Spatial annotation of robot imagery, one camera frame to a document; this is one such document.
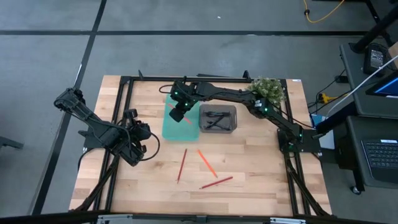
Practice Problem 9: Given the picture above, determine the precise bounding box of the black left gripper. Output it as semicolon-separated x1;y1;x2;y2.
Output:
124;108;153;144

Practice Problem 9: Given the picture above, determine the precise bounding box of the dark red wooden pencil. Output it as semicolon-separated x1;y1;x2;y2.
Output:
176;148;188;184

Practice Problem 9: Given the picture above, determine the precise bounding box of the grey translucent plastic bin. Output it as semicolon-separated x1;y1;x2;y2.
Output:
198;104;238;134

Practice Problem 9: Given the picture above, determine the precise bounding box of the teal translucent plastic bin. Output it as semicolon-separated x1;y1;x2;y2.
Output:
161;93;201;142

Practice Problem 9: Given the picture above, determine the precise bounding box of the green potted plant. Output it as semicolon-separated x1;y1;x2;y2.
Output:
245;77;287;108

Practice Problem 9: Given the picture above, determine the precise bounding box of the black stand foot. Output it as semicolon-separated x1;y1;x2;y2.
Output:
0;136;25;150

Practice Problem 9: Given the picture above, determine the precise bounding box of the white and blue box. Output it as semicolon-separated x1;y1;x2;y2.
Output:
310;113;335;150

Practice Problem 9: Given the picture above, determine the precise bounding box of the dark grey desk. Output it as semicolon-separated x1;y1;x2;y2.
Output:
346;114;398;191
338;42;398;119

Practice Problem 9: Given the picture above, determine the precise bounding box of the black power adapter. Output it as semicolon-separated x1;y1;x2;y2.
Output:
363;42;389;76

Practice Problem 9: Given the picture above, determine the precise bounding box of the blue lit screen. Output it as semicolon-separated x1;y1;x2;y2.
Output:
365;70;398;99

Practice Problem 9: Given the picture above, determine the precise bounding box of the black laptop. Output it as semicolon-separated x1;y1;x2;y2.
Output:
360;138;398;184

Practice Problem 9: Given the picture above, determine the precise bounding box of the black diagonal pole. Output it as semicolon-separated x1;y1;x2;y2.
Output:
351;0;398;54

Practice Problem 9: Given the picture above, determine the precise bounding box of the brown cardboard box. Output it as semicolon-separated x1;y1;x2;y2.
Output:
387;41;398;68

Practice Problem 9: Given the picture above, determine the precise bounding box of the black aluminium table frame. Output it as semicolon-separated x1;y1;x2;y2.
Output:
70;69;333;218

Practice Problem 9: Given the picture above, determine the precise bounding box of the black camera mounting bar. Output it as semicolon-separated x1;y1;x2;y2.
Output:
0;210;398;224

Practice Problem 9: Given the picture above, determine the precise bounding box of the yellow extension cable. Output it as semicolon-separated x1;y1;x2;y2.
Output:
303;0;346;24

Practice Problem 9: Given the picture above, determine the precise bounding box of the white cable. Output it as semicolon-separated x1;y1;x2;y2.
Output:
325;54;398;119

